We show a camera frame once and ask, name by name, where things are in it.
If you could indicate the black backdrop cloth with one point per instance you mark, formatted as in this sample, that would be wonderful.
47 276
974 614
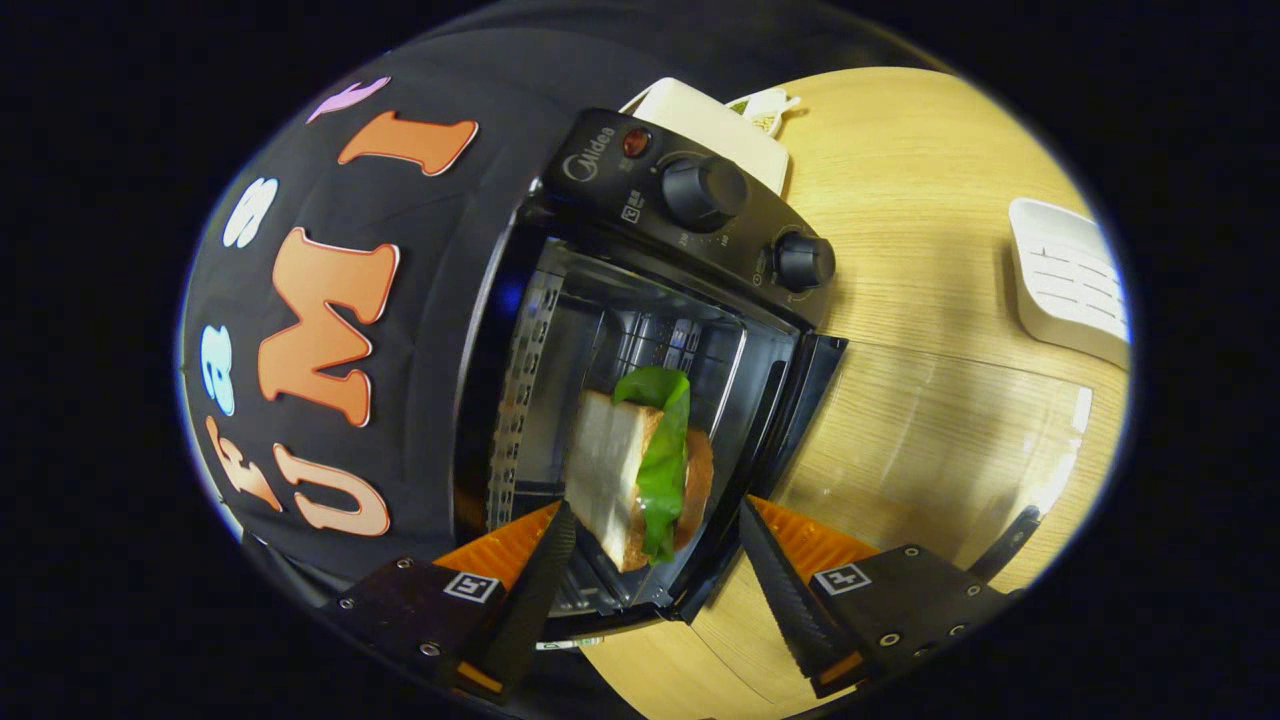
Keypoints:
440 250

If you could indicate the black toaster oven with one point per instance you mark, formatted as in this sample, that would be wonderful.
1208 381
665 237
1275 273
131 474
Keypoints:
600 190

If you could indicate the sandwich with green lettuce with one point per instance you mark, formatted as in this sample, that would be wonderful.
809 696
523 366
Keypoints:
610 470

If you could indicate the small white dish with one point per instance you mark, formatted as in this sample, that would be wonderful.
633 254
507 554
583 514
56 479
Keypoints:
768 108

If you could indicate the white pop-up toaster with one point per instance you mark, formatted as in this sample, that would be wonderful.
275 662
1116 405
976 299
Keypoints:
700 115

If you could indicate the white rectangular plate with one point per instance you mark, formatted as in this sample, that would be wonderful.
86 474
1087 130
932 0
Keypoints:
1070 280

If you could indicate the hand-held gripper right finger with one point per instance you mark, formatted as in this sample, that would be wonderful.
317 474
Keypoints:
785 595

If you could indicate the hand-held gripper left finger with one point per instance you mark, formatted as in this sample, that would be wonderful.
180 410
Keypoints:
530 600

